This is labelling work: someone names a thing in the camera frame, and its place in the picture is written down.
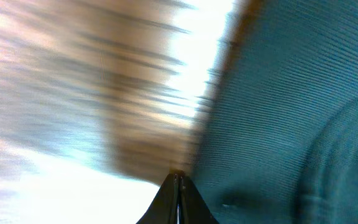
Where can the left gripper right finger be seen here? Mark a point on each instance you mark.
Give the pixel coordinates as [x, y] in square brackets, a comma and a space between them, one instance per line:
[192, 208]

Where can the black t-shirt with logo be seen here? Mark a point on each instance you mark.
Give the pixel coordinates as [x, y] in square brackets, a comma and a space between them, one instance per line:
[282, 142]

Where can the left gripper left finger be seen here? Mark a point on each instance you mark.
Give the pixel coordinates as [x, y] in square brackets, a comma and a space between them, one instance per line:
[164, 206]

